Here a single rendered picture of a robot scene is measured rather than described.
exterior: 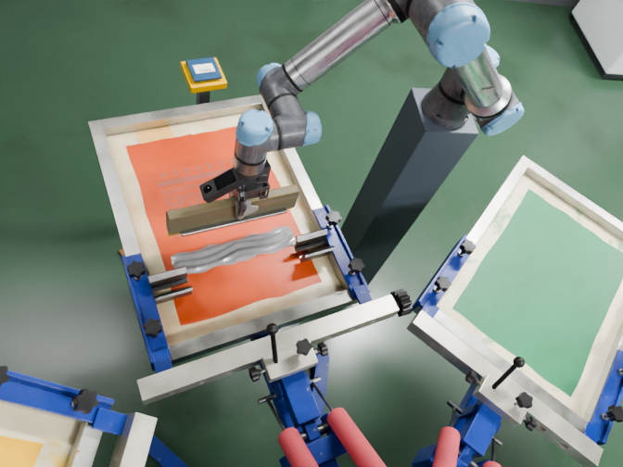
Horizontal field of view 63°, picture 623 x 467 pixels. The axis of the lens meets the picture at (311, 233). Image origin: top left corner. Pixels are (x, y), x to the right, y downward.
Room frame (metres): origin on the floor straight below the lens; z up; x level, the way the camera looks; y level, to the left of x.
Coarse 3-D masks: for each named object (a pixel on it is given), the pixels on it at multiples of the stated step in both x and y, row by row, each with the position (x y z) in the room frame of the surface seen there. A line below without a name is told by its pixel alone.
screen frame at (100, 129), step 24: (96, 120) 0.89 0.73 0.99; (120, 120) 0.92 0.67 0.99; (144, 120) 0.95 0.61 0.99; (168, 120) 1.00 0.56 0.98; (192, 120) 1.05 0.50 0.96; (96, 144) 0.81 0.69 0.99; (288, 168) 1.02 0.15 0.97; (120, 192) 0.69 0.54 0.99; (312, 192) 0.95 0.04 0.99; (120, 216) 0.62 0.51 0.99; (312, 216) 0.87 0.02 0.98; (336, 264) 0.74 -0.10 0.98; (288, 312) 0.55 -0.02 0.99; (312, 312) 0.57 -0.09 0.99; (216, 336) 0.41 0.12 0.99; (240, 336) 0.43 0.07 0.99
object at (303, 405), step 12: (300, 372) 0.39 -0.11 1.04; (288, 384) 0.35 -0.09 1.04; (300, 384) 0.37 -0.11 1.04; (288, 396) 0.33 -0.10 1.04; (300, 396) 0.34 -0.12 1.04; (312, 396) 0.35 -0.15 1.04; (288, 408) 0.31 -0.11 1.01; (300, 408) 0.31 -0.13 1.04; (312, 408) 0.32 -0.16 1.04; (300, 420) 0.29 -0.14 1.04
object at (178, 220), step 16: (272, 192) 0.78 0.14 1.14; (288, 192) 0.81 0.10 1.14; (176, 208) 0.62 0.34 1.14; (192, 208) 0.64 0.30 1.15; (208, 208) 0.66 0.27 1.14; (224, 208) 0.68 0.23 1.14; (272, 208) 0.77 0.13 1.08; (176, 224) 0.60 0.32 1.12; (192, 224) 0.62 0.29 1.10; (208, 224) 0.65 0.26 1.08
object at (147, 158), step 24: (144, 144) 0.90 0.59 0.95; (168, 144) 0.93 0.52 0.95; (192, 144) 0.97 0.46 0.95; (144, 168) 0.82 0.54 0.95; (168, 168) 0.85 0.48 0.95; (144, 192) 0.74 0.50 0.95; (168, 240) 0.62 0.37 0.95; (192, 240) 0.65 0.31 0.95; (216, 240) 0.68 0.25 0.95; (168, 264) 0.56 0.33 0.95; (240, 264) 0.64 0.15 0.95; (216, 288) 0.55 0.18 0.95; (240, 288) 0.57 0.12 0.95; (192, 312) 0.46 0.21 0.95; (216, 312) 0.48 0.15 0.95
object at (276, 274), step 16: (208, 144) 0.99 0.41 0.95; (224, 144) 1.02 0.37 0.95; (208, 160) 0.93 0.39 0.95; (272, 176) 0.97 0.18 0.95; (240, 224) 0.76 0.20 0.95; (256, 224) 0.78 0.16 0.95; (272, 224) 0.80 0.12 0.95; (288, 224) 0.82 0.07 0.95; (256, 256) 0.68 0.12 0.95; (272, 256) 0.70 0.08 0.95; (288, 256) 0.72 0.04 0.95; (256, 272) 0.63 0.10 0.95; (272, 272) 0.65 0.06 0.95; (288, 272) 0.67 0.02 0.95; (304, 272) 0.69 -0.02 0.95; (256, 288) 0.59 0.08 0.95; (272, 288) 0.61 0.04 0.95; (288, 288) 0.63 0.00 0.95
